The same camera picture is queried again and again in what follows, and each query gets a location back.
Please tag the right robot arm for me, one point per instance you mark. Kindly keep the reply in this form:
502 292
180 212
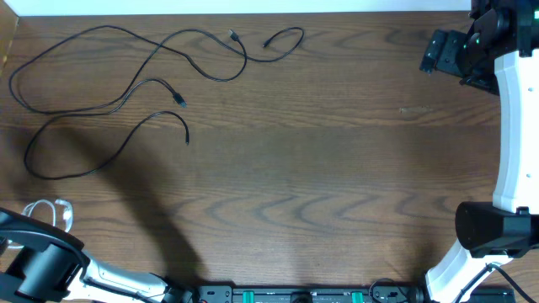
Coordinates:
499 55

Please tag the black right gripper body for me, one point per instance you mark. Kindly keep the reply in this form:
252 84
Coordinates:
457 55

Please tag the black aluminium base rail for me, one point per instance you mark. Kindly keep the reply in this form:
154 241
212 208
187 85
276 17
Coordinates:
228 294

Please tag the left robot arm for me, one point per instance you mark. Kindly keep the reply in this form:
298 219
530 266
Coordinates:
52 266

